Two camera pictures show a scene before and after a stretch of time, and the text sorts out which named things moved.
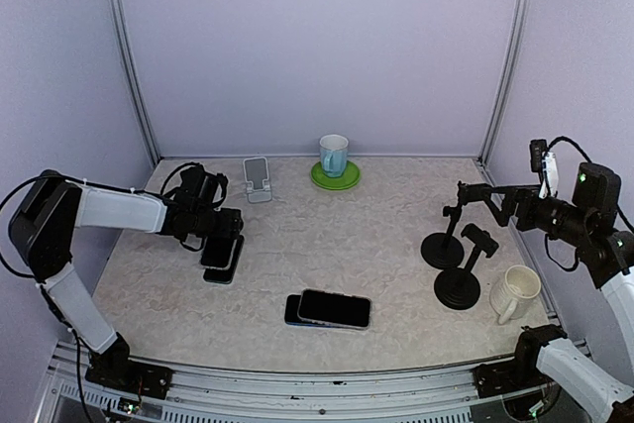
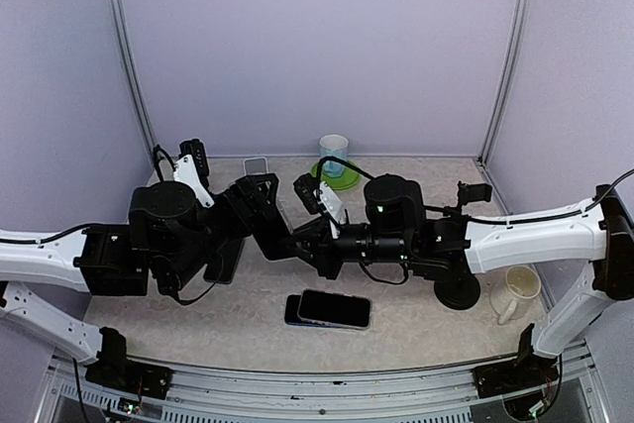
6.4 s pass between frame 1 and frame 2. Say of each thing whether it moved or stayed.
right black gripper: moved
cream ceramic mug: stayed
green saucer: stayed
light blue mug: stayed
